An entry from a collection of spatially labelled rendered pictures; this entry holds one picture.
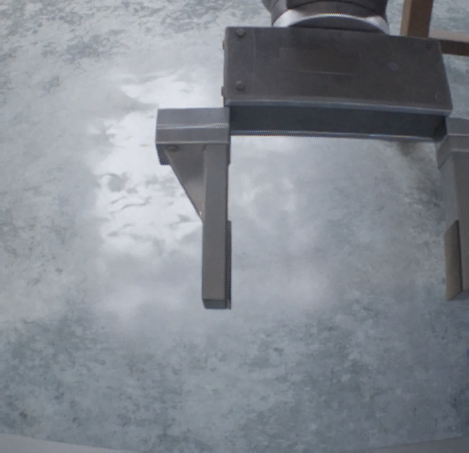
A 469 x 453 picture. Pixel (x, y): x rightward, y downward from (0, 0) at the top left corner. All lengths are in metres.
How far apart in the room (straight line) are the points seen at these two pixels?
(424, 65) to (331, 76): 0.06
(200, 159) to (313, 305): 0.80
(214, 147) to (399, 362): 0.79
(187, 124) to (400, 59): 0.13
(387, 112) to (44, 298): 0.90
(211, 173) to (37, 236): 0.95
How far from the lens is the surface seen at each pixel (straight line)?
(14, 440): 0.23
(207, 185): 0.33
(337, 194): 1.29
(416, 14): 1.26
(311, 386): 1.05
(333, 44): 0.36
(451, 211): 0.36
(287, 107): 0.35
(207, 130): 0.34
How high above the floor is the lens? 0.94
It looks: 49 degrees down
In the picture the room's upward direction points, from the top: 1 degrees clockwise
